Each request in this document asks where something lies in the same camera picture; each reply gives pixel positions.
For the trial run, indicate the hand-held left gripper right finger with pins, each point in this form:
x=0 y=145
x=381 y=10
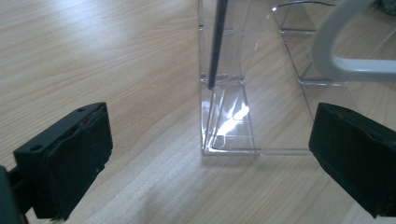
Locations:
x=351 y=155

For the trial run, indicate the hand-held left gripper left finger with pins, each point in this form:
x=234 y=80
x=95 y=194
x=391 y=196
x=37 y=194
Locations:
x=71 y=161

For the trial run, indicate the clear acrylic divided organizer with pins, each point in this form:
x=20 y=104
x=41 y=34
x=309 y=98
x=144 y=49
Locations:
x=230 y=124

